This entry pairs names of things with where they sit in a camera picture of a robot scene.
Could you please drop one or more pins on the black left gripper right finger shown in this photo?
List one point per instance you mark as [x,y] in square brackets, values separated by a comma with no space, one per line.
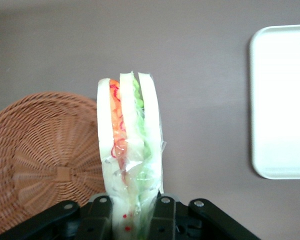
[190,222]

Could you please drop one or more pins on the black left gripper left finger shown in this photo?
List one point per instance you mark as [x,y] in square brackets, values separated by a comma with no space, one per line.
[90,220]

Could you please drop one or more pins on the triangle sandwich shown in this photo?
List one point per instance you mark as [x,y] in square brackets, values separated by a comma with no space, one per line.
[130,150]

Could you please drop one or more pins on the round brown wicker basket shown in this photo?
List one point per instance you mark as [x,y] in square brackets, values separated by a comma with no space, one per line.
[40,162]

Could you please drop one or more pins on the cream plastic tray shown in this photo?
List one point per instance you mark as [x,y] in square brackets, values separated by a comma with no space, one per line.
[282,100]

